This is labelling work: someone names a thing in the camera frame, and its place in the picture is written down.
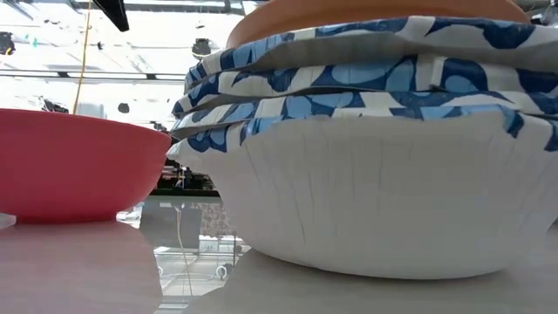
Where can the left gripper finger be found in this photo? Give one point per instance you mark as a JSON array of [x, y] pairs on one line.
[[114, 11]]

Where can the ceiling light rail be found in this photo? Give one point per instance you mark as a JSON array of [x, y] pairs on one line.
[[150, 76]]

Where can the red plastic bowl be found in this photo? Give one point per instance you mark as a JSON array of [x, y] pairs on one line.
[[65, 165]]

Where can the black ceiling dome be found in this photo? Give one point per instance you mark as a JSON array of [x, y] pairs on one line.
[[202, 48]]

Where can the black ceiling device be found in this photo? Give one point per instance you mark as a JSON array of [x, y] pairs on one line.
[[6, 43]]

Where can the small black round fixture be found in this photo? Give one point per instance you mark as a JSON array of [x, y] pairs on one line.
[[124, 107]]

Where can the orange plastic bowl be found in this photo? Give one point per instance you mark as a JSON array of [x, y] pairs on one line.
[[370, 11]]

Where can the black metal table frame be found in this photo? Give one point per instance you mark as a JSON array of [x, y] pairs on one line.
[[183, 192]]

